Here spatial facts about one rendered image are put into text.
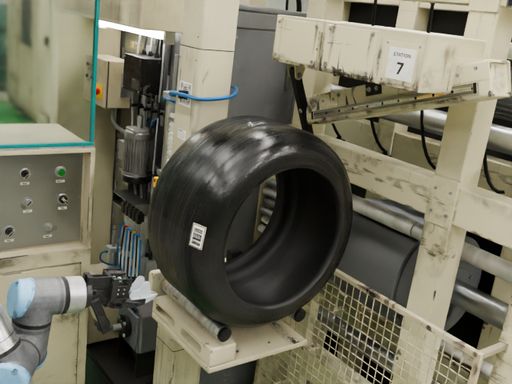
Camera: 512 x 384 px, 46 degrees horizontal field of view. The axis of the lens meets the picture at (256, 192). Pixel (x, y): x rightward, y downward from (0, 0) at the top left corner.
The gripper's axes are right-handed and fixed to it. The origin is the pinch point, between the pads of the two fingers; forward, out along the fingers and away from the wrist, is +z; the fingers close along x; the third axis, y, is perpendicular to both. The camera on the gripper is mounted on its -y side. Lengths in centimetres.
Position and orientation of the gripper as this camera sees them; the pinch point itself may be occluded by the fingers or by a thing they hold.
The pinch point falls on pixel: (152, 296)
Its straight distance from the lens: 168.8
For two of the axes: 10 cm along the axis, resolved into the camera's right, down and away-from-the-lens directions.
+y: 2.2, -9.5, -2.1
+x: -5.8, -3.0, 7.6
